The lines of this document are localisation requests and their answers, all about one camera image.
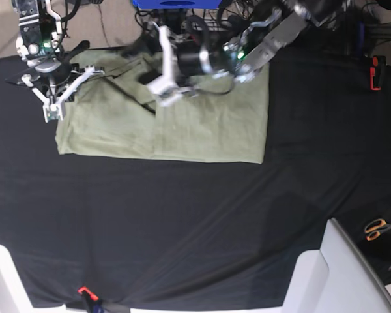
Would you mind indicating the light green T-shirt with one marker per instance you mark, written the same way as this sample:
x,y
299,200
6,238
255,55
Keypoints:
x,y
116,116

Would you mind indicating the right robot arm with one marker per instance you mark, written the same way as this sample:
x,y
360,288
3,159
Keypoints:
x,y
40,45

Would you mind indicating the white frame piece right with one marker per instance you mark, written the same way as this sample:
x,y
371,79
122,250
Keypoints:
x,y
335,278

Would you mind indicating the black stand pole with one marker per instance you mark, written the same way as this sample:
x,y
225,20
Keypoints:
x,y
174,19

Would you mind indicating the red black clamp bottom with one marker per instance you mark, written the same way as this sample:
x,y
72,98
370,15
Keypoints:
x,y
92,303

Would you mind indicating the red black clamp right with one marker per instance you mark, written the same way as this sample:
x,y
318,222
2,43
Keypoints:
x,y
377,72

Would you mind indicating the white frame piece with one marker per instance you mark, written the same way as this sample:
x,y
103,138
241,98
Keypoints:
x,y
13,296
335,278

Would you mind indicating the orange handled scissors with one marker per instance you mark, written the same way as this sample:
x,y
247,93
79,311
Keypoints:
x,y
376,228

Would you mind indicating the white frame piece left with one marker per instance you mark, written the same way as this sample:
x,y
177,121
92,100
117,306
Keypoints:
x,y
13,296

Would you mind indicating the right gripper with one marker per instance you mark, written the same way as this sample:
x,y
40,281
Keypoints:
x,y
56,71

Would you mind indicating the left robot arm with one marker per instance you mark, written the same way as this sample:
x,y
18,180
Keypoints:
x,y
195,39

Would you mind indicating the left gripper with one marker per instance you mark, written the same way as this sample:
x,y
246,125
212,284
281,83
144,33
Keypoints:
x,y
192,59

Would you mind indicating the red black clamp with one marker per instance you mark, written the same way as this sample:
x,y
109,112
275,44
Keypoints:
x,y
377,72
92,303

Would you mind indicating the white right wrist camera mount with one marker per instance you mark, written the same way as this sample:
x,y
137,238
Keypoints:
x,y
53,99

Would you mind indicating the black table cloth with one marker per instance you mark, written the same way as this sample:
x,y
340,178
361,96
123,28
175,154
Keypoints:
x,y
190,236

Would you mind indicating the blue box on stand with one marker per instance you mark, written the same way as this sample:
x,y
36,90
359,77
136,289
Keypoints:
x,y
176,4

